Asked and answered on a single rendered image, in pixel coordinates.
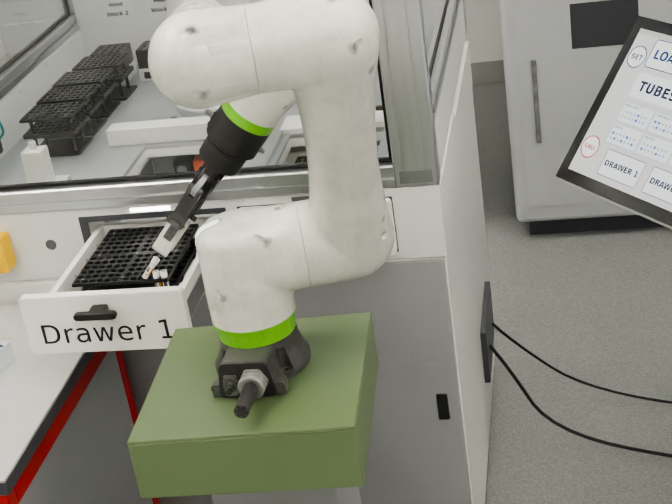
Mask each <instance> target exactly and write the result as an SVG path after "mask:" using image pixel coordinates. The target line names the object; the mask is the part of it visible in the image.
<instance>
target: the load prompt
mask: <svg viewBox="0 0 672 504"><path fill-rule="evenodd" d="M643 67H646V68H650V69H653V70H657V71H660V72H663V73H667V74H670V75H672V42H669V41H665V40H661V39H657V41H656V43H655V45H654V47H653V48H652V50H651V52H650V54H649V56H648V58H647V60H646V62H645V64H644V66H643Z"/></svg>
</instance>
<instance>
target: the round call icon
mask: <svg viewBox="0 0 672 504"><path fill-rule="evenodd" d="M604 139H605V138H603V137H600V136H598V135H595V134H592V133H590V132H588V133H587V135H586V137H585V138H584V140H583V142H582V144H581V146H580V148H579V150H578V152H577V154H576V155H578V156H580V157H583V158H585V159H588V160H590V161H593V160H594V158H595V156H596V154H597V152H598V150H599V148H600V146H601V145H602V143H603V141H604Z"/></svg>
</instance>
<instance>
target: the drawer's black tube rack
mask: <svg viewBox="0 0 672 504"><path fill-rule="evenodd" d="M164 227H165V226H153V227H138V228H123V229H110V230H109V232H108V233H107V234H106V236H105V237H104V239H103V240H102V242H101V243H100V244H99V246H98V247H97V249H96V250H95V252H94V253H93V254H92V256H91V257H90V259H89V260H88V262H87V263H86V264H85V266H84V267H83V269H82V270H81V272H80V273H79V275H78V276H77V277H76V279H81V280H83V279H91V278H109V277H121V278H122V277H127V276H142V275H143V274H144V272H145V270H146V269H147V267H148V266H149V264H150V262H151V260H152V259H153V257H154V256H156V257H158V258H159V259H160V261H159V263H158V264H157V265H156V266H155V268H154V270H159V272H160V270H163V269H166V270H167V274H170V279H169V285H170V286H179V284H180V283H182V281H183V279H184V277H183V276H184V274H185V273H186V271H187V269H188V267H189V265H190V263H191V261H192V260H194V259H195V257H196V252H197V250H196V245H195V238H193V236H194V234H195V232H196V230H197V229H198V227H199V225H198V224H190V225H189V226H188V228H187V229H186V231H185V232H184V234H183V235H182V237H181V239H180V240H179V242H178V243H177V245H176V246H175V248H174V249H173V251H170V252H169V254H168V255H167V257H164V256H163V255H161V254H160V253H159V252H157V251H156V250H154V249H153V248H152V246H153V244H154V243H155V241H156V239H157V238H158V236H159V235H160V233H161V232H162V230H163V228H164ZM154 270H153V271H154ZM153 271H152V272H153ZM147 287H155V283H142V284H124V285H106V286H88V287H83V288H82V290H81V291H93V290H111V289H129V288H147Z"/></svg>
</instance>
